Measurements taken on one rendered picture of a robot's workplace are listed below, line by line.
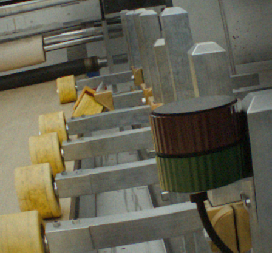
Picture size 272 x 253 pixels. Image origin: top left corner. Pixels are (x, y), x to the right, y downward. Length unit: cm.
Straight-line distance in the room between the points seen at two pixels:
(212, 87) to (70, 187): 37
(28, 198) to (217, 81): 39
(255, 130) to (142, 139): 81
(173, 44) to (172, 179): 51
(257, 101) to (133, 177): 57
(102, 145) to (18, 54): 180
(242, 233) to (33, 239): 22
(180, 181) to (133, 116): 106
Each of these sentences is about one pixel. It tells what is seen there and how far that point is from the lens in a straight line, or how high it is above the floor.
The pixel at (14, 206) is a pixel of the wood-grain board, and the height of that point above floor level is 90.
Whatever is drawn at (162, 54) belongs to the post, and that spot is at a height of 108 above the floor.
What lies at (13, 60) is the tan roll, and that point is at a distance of 303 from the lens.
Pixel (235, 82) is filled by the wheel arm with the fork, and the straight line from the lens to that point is 177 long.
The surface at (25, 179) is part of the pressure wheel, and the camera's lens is 100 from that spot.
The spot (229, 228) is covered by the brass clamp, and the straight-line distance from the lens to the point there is 71.
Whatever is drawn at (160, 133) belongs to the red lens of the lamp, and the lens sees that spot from 45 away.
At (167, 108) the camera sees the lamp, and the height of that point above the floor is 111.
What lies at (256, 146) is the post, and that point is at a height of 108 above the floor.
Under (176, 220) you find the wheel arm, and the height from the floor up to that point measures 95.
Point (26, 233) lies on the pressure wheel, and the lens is 76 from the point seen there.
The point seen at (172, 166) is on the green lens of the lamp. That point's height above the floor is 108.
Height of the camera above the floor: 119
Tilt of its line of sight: 9 degrees down
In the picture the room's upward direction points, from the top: 10 degrees counter-clockwise
